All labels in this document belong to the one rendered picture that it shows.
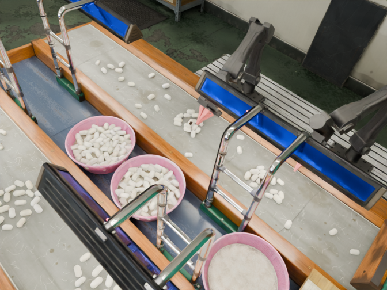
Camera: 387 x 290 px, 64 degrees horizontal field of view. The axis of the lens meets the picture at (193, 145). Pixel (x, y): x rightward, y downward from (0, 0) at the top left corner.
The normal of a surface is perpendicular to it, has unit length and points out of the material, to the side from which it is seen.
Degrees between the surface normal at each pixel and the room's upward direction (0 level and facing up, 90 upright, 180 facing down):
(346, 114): 30
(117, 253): 58
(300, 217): 0
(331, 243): 0
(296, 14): 90
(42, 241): 0
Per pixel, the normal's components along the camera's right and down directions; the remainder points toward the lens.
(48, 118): 0.11, -0.64
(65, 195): -0.51, 0.09
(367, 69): -0.68, 0.50
